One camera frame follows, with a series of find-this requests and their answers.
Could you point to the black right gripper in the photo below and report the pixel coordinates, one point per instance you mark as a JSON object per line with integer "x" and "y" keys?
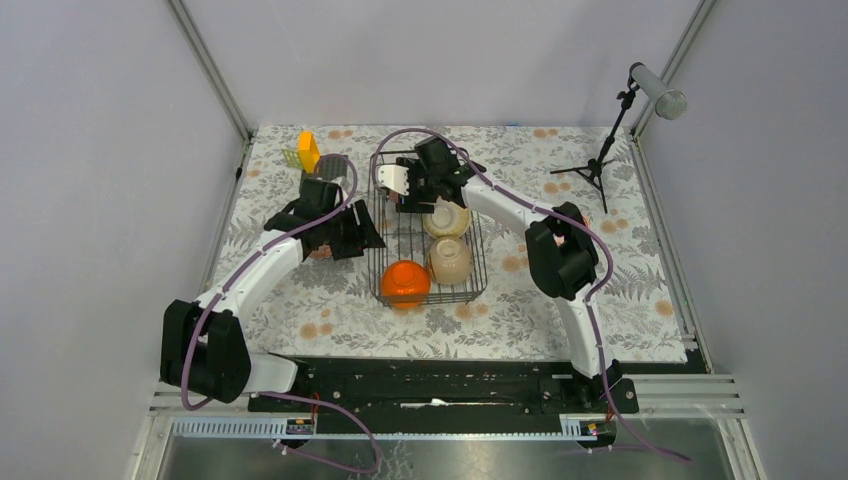
{"x": 410, "y": 203}

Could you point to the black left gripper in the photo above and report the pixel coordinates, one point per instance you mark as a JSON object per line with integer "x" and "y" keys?
{"x": 360, "y": 234}

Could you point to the blue zigzag orange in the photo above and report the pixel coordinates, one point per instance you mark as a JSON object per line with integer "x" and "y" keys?
{"x": 322, "y": 252}

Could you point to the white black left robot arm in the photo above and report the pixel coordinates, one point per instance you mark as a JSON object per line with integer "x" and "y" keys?
{"x": 203, "y": 348}

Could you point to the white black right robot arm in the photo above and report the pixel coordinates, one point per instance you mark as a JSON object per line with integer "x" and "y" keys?
{"x": 561, "y": 254}

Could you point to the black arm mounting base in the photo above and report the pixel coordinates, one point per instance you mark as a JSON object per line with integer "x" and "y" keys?
{"x": 449, "y": 396}

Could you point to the beige speckled bowl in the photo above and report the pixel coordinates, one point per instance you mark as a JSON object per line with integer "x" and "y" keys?
{"x": 447, "y": 220}

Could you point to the orange glossy bowl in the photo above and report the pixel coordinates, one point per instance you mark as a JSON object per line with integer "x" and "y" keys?
{"x": 405, "y": 284}

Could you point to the beige bowl with leaf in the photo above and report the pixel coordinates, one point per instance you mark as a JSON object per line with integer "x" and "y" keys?
{"x": 449, "y": 261}

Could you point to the floral patterned table mat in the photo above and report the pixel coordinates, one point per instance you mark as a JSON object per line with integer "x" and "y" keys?
{"x": 326, "y": 307}

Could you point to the orange plastic block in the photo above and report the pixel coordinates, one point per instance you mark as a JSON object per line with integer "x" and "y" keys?
{"x": 308, "y": 152}

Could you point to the green yellow grid plate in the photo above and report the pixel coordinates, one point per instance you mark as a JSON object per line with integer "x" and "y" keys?
{"x": 291, "y": 158}

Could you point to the silver microphone on black stand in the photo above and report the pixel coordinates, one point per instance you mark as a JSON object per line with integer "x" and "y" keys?
{"x": 668, "y": 103}

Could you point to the black wire dish rack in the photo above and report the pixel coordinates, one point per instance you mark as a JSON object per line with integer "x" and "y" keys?
{"x": 406, "y": 239}

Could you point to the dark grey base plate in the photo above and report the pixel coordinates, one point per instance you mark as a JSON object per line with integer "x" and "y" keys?
{"x": 333, "y": 169}

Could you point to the aluminium frame rail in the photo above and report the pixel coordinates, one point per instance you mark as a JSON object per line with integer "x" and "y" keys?
{"x": 203, "y": 55}

